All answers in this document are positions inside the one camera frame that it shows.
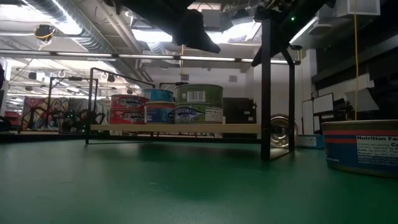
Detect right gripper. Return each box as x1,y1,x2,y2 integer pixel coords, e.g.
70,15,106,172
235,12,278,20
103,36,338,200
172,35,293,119
251,0,312,67

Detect blue tuna can gold lid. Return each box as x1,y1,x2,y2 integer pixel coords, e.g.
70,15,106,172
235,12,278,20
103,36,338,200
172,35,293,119
321,119,398,179
269,113,299,149
144,101,175,124
297,134,326,148

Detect green tuna can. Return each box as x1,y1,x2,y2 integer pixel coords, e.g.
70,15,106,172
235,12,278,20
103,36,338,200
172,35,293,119
174,83,224,105
172,103,224,124

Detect white ceiling duct box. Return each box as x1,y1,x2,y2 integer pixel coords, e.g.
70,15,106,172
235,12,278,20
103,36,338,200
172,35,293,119
335,0,381,17

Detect black gantry frame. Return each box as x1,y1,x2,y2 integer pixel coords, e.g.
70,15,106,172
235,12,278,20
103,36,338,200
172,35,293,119
46,76,100,131

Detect black monitor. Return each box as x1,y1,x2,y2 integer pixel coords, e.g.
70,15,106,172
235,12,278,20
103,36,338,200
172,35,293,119
222,96,257,121

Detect grey ceiling box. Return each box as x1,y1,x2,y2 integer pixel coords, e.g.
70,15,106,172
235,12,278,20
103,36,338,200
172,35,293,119
203,8,225,32

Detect bright ceiling light panel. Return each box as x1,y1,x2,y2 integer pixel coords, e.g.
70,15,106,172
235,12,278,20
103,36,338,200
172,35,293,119
132,27,262,44

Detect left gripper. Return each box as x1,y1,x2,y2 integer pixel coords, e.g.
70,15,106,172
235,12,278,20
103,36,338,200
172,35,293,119
172,9,221,54

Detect teal tuna can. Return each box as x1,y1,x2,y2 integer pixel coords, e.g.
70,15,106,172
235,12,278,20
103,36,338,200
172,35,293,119
142,88,175,103

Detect colourful patterned panel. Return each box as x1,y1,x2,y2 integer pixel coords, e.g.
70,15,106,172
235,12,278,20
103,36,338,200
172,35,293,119
21,96,70,130

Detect black table frame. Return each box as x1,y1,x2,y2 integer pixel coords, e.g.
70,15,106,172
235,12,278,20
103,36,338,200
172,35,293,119
0,132,262,144

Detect long ceiling tube light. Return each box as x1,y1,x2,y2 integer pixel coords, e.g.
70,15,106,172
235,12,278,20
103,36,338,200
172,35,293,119
0,49,299,65

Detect black yellow cable reel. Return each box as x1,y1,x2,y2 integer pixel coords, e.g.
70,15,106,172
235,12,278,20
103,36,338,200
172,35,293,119
33,24,56,43

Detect wooden shelf black wire frame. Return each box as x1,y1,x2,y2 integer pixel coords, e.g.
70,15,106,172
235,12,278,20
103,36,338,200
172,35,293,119
85,19,296,162

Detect white screen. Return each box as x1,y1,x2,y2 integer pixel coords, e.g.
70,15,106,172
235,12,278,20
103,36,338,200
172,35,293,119
312,92,335,115

